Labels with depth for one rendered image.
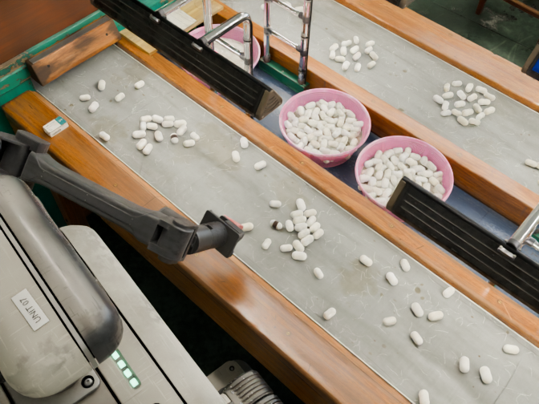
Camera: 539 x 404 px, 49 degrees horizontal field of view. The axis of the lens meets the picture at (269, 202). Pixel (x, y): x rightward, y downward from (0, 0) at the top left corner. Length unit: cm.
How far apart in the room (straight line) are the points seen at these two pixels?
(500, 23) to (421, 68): 160
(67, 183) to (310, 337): 62
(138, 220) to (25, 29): 86
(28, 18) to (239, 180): 75
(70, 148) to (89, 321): 132
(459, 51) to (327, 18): 46
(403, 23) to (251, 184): 83
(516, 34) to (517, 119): 162
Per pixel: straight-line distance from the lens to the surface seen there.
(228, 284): 143
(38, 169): 129
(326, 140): 173
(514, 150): 185
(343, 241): 153
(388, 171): 169
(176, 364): 63
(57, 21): 193
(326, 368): 136
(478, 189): 175
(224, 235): 130
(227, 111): 177
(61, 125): 179
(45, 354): 45
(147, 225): 119
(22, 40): 189
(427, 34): 211
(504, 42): 345
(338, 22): 213
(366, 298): 147
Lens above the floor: 204
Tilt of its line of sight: 55 degrees down
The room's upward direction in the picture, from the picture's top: 1 degrees clockwise
